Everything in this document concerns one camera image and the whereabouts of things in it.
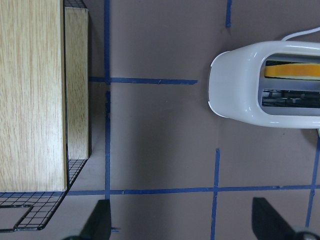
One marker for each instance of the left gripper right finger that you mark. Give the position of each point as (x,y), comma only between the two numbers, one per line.
(268,224)

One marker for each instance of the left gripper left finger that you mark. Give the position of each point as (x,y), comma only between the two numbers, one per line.
(98,225)

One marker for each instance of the white two-slot toaster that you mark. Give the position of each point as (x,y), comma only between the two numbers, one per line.
(241,86)

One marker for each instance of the bread slice in toaster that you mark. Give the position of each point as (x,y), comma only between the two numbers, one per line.
(297,71)

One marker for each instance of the large wooden board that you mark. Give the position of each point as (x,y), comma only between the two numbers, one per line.
(33,149)

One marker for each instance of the small wooden board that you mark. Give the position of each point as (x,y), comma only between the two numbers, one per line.
(77,90)

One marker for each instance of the black wire basket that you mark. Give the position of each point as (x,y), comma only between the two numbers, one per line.
(32,210)

